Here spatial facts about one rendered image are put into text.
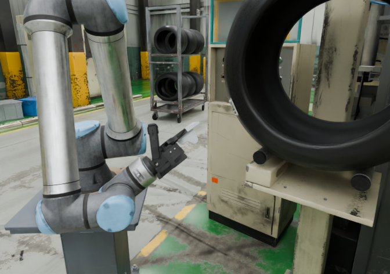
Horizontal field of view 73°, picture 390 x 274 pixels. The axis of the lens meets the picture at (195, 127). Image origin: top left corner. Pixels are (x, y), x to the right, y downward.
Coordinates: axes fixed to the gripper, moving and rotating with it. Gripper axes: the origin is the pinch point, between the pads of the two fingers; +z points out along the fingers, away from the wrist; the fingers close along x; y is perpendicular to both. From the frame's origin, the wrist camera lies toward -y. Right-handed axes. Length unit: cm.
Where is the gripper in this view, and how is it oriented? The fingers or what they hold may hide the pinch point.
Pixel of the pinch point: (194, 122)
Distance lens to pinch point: 85.0
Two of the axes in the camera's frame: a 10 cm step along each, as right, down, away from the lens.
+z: 7.8, -6.2, 0.5
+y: 6.2, 7.8, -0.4
